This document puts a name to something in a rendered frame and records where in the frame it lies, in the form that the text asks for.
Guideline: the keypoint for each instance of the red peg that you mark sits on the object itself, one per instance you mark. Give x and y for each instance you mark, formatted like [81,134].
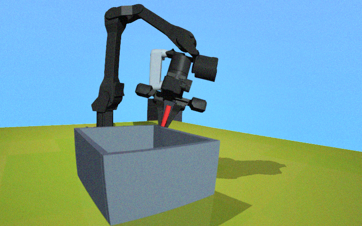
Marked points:
[166,115]

